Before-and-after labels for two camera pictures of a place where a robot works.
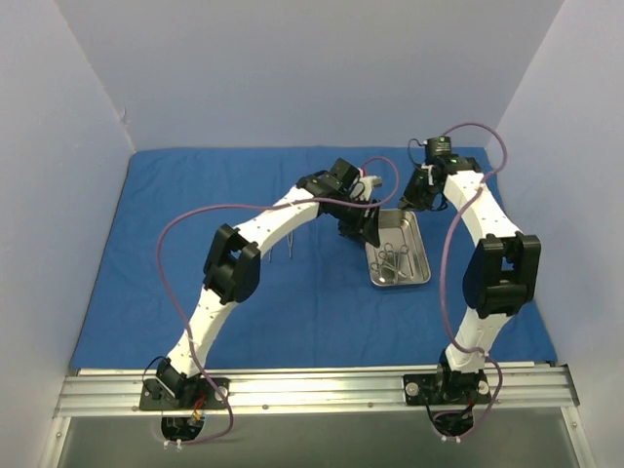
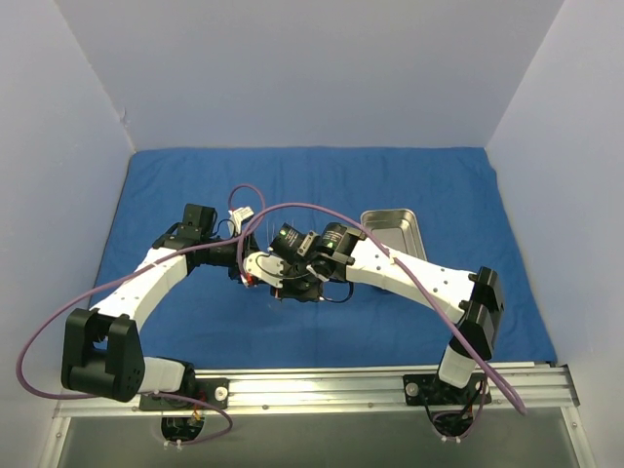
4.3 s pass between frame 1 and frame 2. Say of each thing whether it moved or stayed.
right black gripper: moved
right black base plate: stayed
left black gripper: moved
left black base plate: stayed
